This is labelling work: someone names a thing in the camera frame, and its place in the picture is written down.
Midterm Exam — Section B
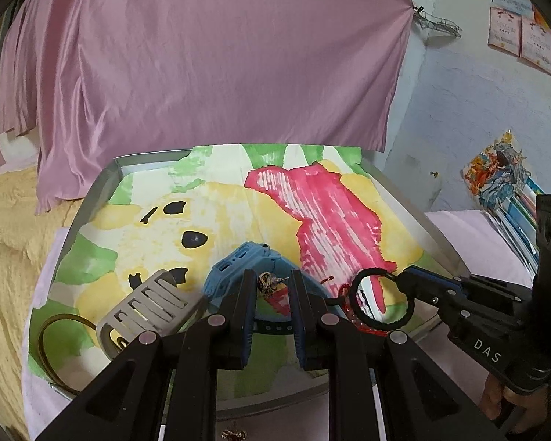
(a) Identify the brown beaded hair tie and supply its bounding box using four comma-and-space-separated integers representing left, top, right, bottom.
37, 313, 102, 396

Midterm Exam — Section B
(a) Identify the colourful painted paper sheet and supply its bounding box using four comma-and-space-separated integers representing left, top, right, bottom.
30, 144, 425, 391

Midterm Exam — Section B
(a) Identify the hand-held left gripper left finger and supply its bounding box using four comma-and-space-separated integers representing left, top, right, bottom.
34, 269, 258, 441

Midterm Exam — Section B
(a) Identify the stack of colourful books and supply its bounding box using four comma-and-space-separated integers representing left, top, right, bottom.
461, 131, 547, 276

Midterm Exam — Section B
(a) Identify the grey metal tray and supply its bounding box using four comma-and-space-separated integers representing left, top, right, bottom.
28, 144, 469, 407

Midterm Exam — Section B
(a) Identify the blue wrist watch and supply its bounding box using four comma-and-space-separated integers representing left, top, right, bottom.
201, 241, 341, 336

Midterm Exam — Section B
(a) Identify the pink tablecloth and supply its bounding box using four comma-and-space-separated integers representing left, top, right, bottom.
21, 211, 540, 441

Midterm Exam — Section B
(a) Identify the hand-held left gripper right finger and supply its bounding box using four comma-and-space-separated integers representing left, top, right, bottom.
289, 269, 480, 441

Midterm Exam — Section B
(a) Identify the yellow blanket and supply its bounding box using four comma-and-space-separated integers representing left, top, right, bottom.
0, 165, 88, 441

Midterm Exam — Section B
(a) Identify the red string bracelet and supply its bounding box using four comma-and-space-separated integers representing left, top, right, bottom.
321, 276, 396, 332

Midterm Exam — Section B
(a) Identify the person's right hand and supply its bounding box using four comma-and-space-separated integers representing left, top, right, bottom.
480, 372, 551, 423

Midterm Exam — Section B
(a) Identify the black hair tie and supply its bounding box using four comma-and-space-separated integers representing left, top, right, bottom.
349, 269, 416, 330

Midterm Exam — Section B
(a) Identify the large pink curtain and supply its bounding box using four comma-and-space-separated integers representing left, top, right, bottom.
37, 0, 416, 214

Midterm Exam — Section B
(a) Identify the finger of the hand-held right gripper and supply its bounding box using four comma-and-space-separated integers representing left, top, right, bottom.
397, 265, 534, 305
413, 289, 530, 332

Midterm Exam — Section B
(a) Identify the pink wall certificate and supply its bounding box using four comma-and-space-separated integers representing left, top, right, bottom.
520, 16, 551, 76
488, 7, 521, 56

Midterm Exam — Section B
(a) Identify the grey hair claw clip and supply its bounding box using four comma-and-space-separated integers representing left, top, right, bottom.
96, 269, 203, 359

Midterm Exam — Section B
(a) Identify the tied pink curtain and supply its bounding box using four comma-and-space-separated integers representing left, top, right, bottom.
0, 0, 56, 134

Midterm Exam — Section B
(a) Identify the wire wall basket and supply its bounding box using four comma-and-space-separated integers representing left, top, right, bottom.
413, 7, 462, 40

